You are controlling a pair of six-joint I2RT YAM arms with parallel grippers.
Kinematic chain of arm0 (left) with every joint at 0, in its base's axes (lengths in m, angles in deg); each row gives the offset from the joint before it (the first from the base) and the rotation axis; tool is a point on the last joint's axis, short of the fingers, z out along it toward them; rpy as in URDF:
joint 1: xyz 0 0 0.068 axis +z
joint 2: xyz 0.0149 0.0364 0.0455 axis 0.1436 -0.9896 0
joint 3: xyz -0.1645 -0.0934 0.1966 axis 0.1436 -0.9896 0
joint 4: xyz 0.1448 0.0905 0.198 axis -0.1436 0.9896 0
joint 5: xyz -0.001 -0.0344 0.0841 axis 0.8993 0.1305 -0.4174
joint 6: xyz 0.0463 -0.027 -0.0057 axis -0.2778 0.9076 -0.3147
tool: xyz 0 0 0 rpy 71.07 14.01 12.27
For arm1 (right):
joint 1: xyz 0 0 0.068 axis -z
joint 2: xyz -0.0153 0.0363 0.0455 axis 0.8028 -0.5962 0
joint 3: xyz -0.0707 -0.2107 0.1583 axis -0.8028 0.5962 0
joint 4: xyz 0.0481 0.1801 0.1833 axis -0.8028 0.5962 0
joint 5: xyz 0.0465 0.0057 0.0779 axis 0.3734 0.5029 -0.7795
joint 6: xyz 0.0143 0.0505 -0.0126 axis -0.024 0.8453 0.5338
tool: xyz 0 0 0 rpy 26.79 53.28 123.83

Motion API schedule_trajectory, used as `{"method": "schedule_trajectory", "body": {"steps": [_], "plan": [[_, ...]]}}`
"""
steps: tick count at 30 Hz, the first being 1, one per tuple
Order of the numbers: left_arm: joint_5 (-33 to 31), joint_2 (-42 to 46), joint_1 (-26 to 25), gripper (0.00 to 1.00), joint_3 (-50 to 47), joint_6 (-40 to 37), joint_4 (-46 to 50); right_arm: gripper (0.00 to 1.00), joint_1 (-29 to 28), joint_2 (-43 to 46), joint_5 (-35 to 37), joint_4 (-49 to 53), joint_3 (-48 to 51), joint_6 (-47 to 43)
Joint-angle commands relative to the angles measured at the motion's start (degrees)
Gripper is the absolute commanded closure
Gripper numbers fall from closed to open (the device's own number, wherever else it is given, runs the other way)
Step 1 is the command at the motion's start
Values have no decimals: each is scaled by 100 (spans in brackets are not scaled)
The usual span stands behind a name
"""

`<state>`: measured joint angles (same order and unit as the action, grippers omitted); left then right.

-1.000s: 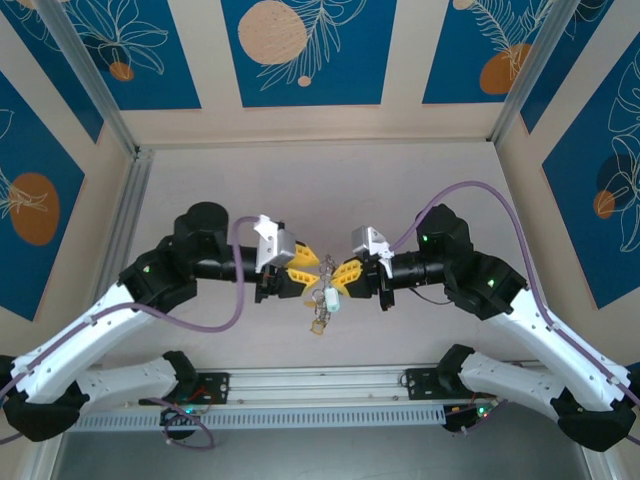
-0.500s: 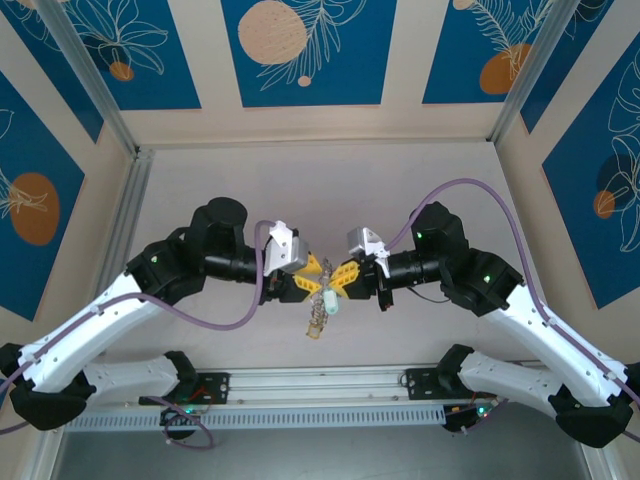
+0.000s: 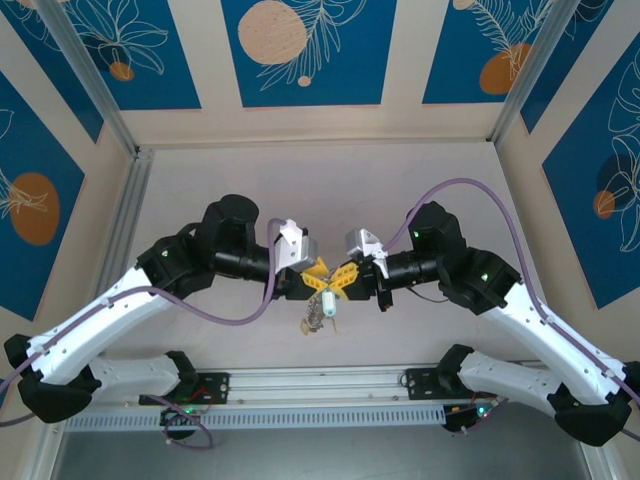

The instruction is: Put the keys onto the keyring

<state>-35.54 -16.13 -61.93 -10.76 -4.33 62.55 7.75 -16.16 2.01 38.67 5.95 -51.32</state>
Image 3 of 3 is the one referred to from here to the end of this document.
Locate teal plastic key tag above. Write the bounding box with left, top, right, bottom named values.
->
left=319, top=288, right=339, bottom=319

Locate circuit board with LED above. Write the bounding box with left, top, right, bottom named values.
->
left=444, top=402, right=501, bottom=432
left=159, top=403, right=206, bottom=426

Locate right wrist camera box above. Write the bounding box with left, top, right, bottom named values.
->
left=343, top=227, right=389, bottom=279

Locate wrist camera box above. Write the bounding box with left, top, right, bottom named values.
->
left=268, top=217, right=321, bottom=275
left=343, top=227, right=389, bottom=279

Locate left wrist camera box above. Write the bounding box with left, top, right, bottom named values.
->
left=268, top=217, right=321, bottom=275

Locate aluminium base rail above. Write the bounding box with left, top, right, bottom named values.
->
left=89, top=363, right=556, bottom=415

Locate aluminium side rail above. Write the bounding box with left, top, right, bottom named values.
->
left=107, top=146, right=157, bottom=281

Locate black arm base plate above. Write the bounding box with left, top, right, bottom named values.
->
left=138, top=371, right=231, bottom=406
left=402, top=367, right=499, bottom=401

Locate grey slotted cable duct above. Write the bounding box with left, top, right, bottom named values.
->
left=62, top=404, right=449, bottom=434

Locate blue floral wall panel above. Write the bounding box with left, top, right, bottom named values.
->
left=542, top=47, right=640, bottom=311
left=422, top=0, right=556, bottom=105
left=0, top=0, right=105, bottom=146
left=519, top=0, right=640, bottom=135
left=221, top=0, right=399, bottom=108
left=0, top=72, right=86, bottom=322
left=64, top=0, right=202, bottom=111

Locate aluminium frame post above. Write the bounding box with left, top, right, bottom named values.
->
left=37, top=0, right=139, bottom=156
left=14, top=423, right=66, bottom=480
left=487, top=0, right=581, bottom=144
left=582, top=443, right=621, bottom=480

